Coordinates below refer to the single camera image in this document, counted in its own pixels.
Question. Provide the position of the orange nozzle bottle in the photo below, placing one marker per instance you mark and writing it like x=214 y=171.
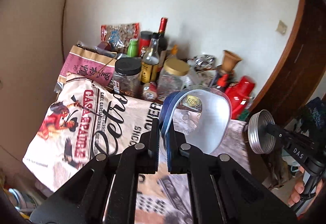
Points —
x=174 y=49

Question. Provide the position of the thin wooden stick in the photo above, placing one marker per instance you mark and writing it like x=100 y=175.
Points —
x=62 y=25

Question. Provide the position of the beige light switch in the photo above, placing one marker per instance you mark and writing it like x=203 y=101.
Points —
x=282 y=27

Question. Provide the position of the dark wine bottle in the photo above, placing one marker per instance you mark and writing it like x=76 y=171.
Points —
x=163 y=33

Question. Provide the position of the green cloth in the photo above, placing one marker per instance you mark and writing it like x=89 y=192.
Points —
x=243 y=114

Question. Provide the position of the clear plastic tub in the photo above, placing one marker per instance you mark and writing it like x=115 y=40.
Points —
x=211 y=117

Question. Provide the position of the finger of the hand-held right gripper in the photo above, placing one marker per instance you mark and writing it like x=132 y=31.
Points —
x=275 y=130

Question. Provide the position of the black-lid plastic jar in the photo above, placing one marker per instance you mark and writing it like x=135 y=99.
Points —
x=127 y=77

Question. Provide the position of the printed tablecloth table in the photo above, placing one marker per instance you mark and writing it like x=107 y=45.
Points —
x=84 y=122

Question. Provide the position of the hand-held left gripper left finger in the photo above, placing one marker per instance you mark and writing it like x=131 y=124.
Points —
x=149 y=155

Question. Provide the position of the clear yellow-label bottle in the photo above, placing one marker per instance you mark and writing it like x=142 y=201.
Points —
x=150 y=63

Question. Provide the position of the brown clay vase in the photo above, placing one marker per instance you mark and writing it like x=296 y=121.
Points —
x=230 y=60

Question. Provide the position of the silver metal jar lid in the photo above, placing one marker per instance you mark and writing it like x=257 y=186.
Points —
x=259 y=135

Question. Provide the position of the small red-label can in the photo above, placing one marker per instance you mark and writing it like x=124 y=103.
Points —
x=149 y=91

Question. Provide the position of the red sauce bottle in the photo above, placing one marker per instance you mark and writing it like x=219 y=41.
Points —
x=223 y=81

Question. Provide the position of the crumpled silver foil bag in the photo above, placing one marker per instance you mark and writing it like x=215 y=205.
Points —
x=203 y=61

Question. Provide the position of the small green bottle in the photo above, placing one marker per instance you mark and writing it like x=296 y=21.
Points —
x=133 y=48

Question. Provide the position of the red peanut bag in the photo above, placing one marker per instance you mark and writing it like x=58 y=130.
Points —
x=119 y=34

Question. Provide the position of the blue patterned cloth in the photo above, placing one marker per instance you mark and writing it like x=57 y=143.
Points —
x=315 y=112

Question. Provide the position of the red jar with black lid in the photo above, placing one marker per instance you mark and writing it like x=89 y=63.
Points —
x=145 y=42

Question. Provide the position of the person's right hand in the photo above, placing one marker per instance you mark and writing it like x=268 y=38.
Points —
x=296 y=191

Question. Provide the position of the dark wooden door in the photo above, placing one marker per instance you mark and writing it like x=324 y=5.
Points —
x=293 y=61

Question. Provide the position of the gold-lid plastic jar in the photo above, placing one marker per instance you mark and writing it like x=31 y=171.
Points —
x=173 y=77

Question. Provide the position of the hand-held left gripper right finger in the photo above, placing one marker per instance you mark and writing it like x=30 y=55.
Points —
x=171 y=160

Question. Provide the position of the pink printed paper bag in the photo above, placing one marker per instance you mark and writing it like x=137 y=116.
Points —
x=86 y=67

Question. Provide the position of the red thermos jug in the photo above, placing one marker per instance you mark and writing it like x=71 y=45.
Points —
x=240 y=96

